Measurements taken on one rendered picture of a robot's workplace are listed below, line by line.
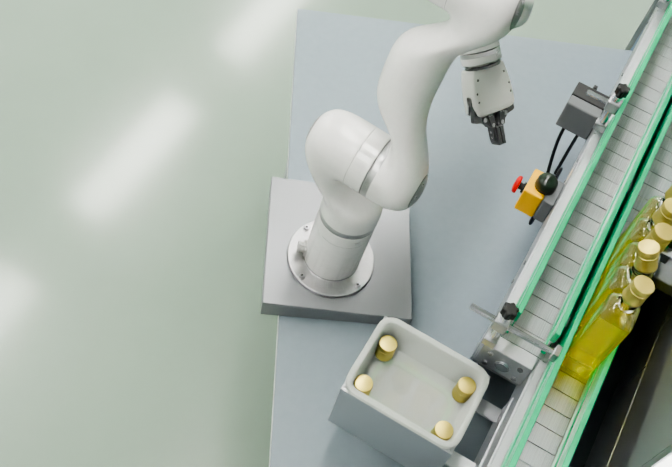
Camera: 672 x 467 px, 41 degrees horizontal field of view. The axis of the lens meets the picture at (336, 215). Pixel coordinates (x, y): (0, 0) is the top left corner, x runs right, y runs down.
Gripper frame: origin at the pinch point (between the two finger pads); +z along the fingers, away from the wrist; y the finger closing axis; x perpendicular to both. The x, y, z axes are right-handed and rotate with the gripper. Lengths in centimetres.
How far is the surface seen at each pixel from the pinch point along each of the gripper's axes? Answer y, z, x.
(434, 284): 18.0, 29.8, -9.2
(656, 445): 30, 33, 65
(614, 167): -16.6, 11.6, 14.8
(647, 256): 16, 10, 55
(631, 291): 20, 14, 55
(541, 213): -1.8, 17.5, 7.3
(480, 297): 10.3, 35.0, -4.0
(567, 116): -23.1, 3.9, -4.6
